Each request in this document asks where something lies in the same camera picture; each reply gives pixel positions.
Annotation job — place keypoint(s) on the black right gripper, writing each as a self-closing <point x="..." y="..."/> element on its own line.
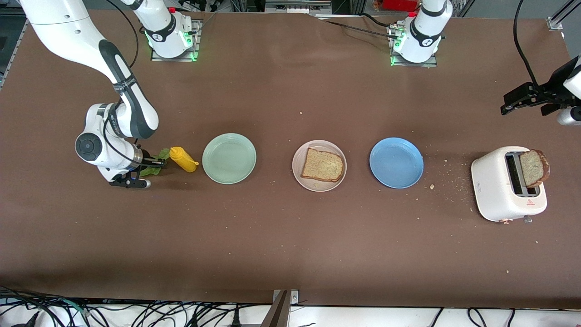
<point x="147" y="161"/>

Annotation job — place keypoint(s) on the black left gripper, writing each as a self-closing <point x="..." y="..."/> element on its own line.
<point x="554" y="89"/>

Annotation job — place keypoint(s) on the green lettuce leaf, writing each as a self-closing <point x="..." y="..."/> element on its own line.
<point x="163" y="153"/>

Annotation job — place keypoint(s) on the yellow mustard squeeze bottle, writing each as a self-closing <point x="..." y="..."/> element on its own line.
<point x="184" y="159"/>

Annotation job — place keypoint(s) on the brown bread slice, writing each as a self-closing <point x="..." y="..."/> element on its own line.
<point x="322" y="165"/>
<point x="533" y="168"/>

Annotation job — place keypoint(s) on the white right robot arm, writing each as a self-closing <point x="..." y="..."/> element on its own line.
<point x="68" y="32"/>

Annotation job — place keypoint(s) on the pale green plate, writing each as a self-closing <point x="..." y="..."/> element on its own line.
<point x="229" y="159"/>

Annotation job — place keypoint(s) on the beige plate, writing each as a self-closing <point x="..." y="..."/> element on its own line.
<point x="299" y="179"/>

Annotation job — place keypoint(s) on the blue plate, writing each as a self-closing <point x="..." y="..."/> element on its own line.
<point x="396" y="163"/>

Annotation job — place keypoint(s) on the aluminium corner profile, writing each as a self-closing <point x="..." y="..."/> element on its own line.
<point x="554" y="22"/>

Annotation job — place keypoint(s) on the white toaster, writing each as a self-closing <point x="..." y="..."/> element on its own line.
<point x="488" y="190"/>

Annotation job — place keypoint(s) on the red box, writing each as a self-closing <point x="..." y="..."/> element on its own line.
<point x="399" y="4"/>

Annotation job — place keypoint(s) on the grey metal box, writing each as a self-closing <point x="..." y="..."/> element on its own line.
<point x="297" y="7"/>

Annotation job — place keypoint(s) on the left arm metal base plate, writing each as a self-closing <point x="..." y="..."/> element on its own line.
<point x="432" y="64"/>

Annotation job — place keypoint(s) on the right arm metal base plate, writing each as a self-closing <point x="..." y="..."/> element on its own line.
<point x="197" y="45"/>

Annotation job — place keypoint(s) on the aluminium frame rail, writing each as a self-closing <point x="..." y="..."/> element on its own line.
<point x="18" y="41"/>

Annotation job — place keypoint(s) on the aluminium profile with bracket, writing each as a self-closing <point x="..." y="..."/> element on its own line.
<point x="278" y="313"/>

